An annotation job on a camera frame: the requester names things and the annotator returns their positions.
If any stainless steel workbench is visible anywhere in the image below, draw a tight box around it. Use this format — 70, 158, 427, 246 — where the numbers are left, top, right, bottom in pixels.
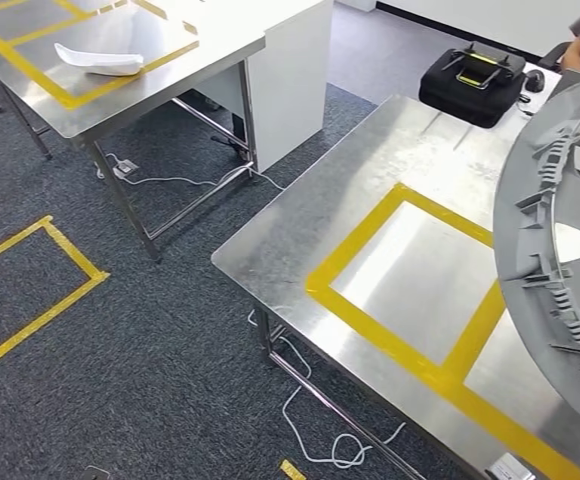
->
211, 92, 580, 480
0, 0, 267, 265

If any metal floor socket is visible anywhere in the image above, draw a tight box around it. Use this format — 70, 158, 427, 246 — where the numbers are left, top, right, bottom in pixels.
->
112, 158, 140, 179

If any white curved plastic trim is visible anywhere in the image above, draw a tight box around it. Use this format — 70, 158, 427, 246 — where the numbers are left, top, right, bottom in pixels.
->
54, 42, 145, 77

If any yellow floor tape marking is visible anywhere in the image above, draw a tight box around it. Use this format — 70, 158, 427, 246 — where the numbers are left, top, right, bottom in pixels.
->
279, 458, 307, 480
0, 215, 111, 380

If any grey plastic wheel hubcap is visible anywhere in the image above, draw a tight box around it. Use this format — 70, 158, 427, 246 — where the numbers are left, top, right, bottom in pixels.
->
492, 74, 580, 439

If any black carrying case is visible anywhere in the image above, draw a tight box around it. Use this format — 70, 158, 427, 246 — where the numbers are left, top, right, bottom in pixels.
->
418, 42, 528, 130

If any white cable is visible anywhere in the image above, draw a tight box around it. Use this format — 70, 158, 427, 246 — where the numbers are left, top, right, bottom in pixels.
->
95, 153, 407, 470

